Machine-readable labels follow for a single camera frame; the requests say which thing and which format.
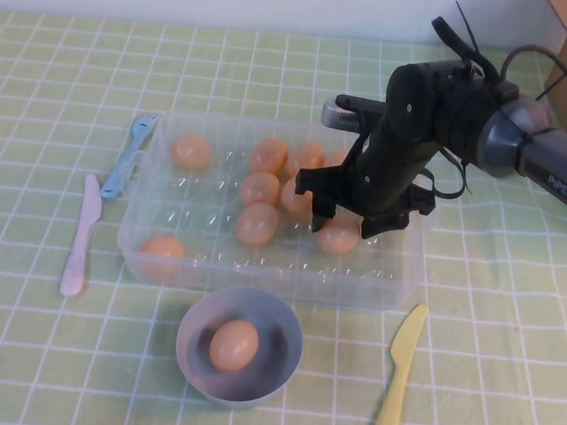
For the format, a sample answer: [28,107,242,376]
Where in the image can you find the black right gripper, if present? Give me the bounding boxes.
[290,107,445,247]

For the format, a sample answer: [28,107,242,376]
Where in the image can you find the brown egg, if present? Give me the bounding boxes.
[135,233,188,282]
[168,131,213,170]
[237,169,283,209]
[206,317,262,377]
[284,140,327,181]
[248,135,291,177]
[232,200,281,249]
[315,213,364,259]
[278,174,318,216]
[323,147,354,171]

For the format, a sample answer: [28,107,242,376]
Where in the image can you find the clear plastic egg box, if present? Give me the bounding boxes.
[112,105,447,316]

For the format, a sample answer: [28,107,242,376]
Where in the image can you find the yellow plastic knife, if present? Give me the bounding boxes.
[369,299,430,425]

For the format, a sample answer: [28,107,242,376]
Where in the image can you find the blue-grey bowl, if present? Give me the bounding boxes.
[168,281,310,419]

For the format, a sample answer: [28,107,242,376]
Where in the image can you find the light blue plastic fork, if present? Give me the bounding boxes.
[98,108,161,205]

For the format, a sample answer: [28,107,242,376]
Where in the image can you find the pale pink plastic knife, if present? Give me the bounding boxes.
[57,172,106,300]

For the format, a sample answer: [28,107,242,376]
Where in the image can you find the green checked tablecloth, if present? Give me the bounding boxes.
[0,3,567,425]

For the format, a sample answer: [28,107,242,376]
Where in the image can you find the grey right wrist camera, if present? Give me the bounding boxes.
[320,93,392,136]

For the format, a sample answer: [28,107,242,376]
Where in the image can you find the thick black wrist cable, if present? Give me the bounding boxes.
[425,15,507,89]

